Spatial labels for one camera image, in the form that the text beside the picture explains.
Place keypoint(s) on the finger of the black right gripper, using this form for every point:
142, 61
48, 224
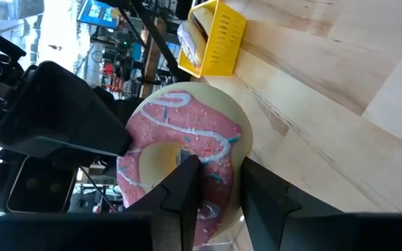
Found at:
54, 115

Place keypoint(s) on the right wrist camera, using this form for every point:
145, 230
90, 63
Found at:
40, 184

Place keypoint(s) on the yellow plastic basket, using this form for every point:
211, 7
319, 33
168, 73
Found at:
222, 45

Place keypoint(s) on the blue computer screen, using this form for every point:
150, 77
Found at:
98, 14

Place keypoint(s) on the pink sprinkled donut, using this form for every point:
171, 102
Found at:
194, 118

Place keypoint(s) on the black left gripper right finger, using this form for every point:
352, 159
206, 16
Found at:
326, 233

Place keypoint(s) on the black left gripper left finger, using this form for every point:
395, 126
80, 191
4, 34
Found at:
82, 233

